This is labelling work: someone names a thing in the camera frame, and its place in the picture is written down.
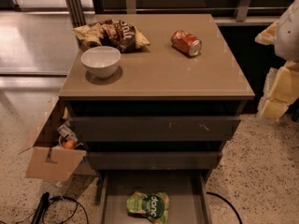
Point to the open cardboard box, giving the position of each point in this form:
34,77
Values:
49,159

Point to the green rice chip bag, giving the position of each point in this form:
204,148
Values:
153,207

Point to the metal railing frame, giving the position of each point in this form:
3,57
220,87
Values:
232,12

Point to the grey drawer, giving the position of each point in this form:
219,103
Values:
154,129
153,160

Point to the small grey packet in box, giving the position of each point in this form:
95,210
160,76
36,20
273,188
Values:
67,133

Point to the open bottom drawer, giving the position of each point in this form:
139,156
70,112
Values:
185,189

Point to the orange soda can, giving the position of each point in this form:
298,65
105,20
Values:
187,43

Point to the orange fruit in box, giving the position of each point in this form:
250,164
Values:
70,144

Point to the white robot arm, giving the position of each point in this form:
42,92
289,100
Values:
287,38

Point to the black bar on floor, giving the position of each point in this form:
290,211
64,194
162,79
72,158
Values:
43,204

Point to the middle grey drawer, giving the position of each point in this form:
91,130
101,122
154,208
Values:
153,160

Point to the brown salt chip bag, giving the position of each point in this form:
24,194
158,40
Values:
120,35

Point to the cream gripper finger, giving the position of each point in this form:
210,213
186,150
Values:
280,90
267,36

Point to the top grey drawer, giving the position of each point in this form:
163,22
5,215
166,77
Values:
154,129

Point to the white ceramic bowl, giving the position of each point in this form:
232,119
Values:
101,61

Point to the grey drawer cabinet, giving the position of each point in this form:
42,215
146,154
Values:
161,81

